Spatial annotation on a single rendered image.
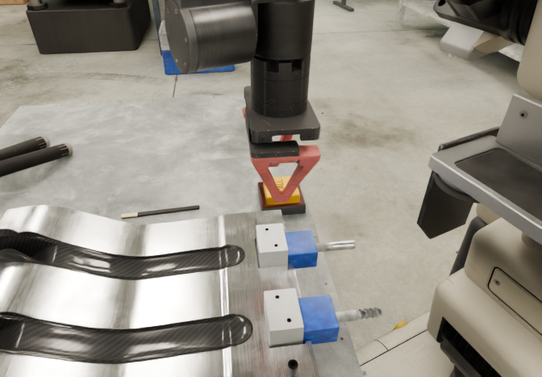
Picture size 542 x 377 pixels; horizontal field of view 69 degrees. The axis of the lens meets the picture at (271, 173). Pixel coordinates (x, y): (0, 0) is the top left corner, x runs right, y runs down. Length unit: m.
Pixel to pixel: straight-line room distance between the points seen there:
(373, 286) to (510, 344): 1.08
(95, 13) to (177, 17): 3.95
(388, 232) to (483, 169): 1.46
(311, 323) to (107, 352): 0.22
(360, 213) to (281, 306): 1.56
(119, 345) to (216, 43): 0.33
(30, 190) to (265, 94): 0.63
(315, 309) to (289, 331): 0.05
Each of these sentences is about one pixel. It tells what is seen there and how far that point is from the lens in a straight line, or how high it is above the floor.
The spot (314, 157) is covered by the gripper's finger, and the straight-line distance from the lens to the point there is 0.38.
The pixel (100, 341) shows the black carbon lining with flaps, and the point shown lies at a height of 0.89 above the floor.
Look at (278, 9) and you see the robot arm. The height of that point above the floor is 1.20.
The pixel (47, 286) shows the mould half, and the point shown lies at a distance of 0.52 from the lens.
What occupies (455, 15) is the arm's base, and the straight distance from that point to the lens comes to 0.58.
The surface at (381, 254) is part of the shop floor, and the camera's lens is 1.81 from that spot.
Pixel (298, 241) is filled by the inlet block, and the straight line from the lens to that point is 0.52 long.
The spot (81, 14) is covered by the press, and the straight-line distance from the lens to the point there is 4.31.
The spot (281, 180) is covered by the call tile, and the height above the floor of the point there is 0.84.
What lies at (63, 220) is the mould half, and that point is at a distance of 0.59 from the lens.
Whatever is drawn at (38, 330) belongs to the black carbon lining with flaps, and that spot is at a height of 0.91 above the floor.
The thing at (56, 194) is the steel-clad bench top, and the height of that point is 0.80.
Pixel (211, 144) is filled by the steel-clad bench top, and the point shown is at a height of 0.80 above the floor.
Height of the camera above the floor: 1.28
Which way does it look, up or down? 36 degrees down
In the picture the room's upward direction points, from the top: straight up
